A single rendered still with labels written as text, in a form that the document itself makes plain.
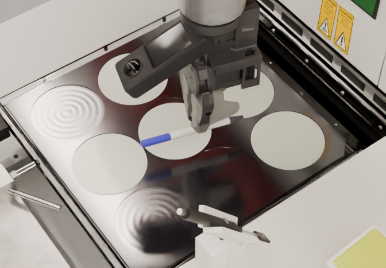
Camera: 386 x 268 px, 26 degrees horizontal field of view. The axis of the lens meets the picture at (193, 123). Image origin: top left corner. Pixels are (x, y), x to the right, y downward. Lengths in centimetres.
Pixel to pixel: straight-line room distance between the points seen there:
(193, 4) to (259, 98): 32
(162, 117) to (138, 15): 30
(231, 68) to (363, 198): 22
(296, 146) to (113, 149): 24
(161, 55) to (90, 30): 46
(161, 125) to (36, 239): 23
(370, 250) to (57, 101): 51
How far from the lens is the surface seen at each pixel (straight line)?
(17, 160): 119
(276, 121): 115
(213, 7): 88
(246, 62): 97
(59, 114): 117
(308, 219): 99
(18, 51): 137
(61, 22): 141
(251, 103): 117
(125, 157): 111
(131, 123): 115
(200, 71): 96
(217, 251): 86
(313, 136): 114
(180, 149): 112
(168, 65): 94
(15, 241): 109
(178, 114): 116
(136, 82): 95
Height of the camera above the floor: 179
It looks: 51 degrees down
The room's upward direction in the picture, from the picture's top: straight up
